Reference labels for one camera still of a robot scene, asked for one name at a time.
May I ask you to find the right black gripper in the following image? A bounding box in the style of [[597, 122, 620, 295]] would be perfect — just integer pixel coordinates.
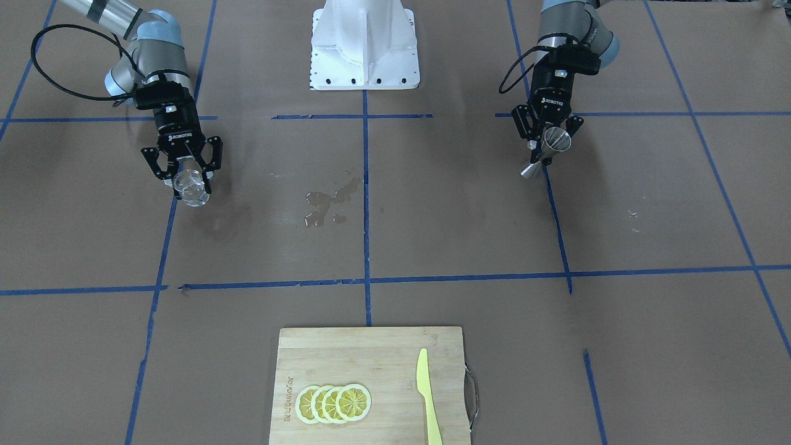
[[141, 104, 223, 186]]

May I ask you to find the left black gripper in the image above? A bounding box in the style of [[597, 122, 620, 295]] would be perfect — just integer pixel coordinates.
[[512, 65, 584, 166]]

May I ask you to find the steel jigger measuring cup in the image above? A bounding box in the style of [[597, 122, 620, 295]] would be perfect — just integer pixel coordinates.
[[520, 125, 572, 179]]

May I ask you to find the clear glass cup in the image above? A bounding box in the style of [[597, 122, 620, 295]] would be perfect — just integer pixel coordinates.
[[172, 169, 209, 206]]

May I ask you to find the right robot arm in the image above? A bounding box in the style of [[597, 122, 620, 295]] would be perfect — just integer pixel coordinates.
[[66, 1, 221, 186]]

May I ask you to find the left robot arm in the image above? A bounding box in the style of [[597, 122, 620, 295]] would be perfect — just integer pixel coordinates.
[[512, 1, 620, 177]]

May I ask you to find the lemon slice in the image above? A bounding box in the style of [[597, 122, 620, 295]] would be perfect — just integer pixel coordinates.
[[336, 383, 372, 422], [321, 386, 347, 425], [296, 385, 319, 425], [310, 385, 332, 423]]

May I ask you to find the yellow plastic knife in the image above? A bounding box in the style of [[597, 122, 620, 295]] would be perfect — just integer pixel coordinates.
[[416, 347, 443, 444]]

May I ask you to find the bamboo cutting board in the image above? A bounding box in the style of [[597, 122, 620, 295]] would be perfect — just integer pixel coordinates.
[[268, 326, 471, 444]]

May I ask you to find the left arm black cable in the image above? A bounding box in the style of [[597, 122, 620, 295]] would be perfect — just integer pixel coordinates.
[[498, 44, 551, 96]]

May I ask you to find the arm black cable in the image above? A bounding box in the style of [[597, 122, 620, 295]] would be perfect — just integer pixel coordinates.
[[31, 25, 146, 103], [498, 44, 551, 96]]

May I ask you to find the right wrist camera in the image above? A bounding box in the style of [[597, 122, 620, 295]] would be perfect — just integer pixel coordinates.
[[132, 81, 193, 110]]

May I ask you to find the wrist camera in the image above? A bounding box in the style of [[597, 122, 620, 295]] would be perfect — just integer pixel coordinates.
[[546, 45, 601, 76], [132, 81, 193, 110]]

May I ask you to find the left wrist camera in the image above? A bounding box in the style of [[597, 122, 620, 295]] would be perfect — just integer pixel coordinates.
[[546, 45, 601, 76]]

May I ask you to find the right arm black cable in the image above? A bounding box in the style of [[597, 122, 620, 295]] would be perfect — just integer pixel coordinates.
[[31, 25, 146, 103]]

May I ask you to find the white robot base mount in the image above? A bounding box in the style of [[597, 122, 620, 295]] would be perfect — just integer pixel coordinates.
[[309, 1, 421, 91]]

